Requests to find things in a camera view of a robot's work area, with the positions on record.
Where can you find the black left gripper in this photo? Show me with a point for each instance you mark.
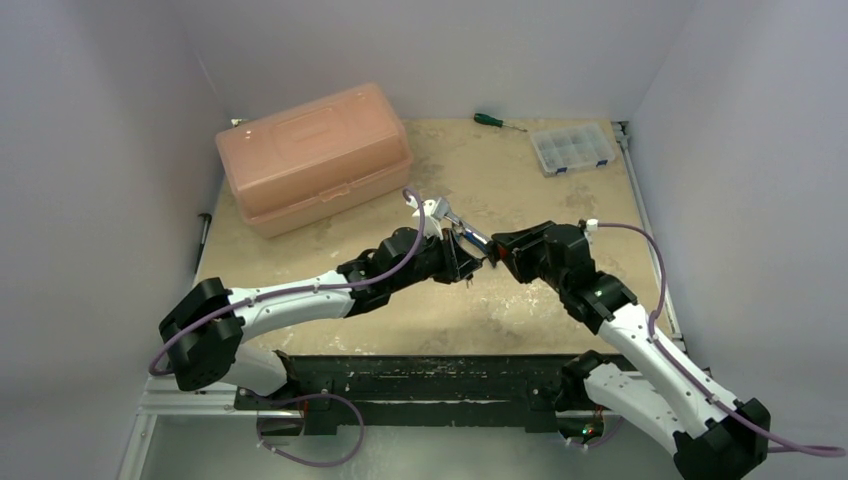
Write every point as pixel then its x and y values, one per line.
pixel 456 263

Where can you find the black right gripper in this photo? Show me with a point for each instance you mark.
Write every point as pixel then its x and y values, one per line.
pixel 525 245

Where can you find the orange black padlock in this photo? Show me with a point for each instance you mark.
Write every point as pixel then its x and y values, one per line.
pixel 493 253

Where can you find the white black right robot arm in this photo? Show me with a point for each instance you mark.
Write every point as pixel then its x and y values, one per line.
pixel 707 430

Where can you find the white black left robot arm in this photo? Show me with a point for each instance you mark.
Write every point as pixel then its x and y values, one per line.
pixel 204 335

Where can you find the silver open-end wrench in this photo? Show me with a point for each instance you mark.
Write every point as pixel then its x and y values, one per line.
pixel 469 232

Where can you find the clear plastic organizer box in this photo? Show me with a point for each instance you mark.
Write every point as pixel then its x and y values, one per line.
pixel 571 149

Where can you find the pink translucent plastic toolbox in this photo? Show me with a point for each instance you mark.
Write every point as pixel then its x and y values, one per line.
pixel 298 166

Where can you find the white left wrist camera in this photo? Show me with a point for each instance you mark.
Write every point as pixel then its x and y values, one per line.
pixel 434 211

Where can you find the green handled screwdriver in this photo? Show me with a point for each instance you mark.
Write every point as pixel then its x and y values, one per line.
pixel 487 120

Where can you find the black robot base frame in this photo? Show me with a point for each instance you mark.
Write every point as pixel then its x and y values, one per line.
pixel 526 391

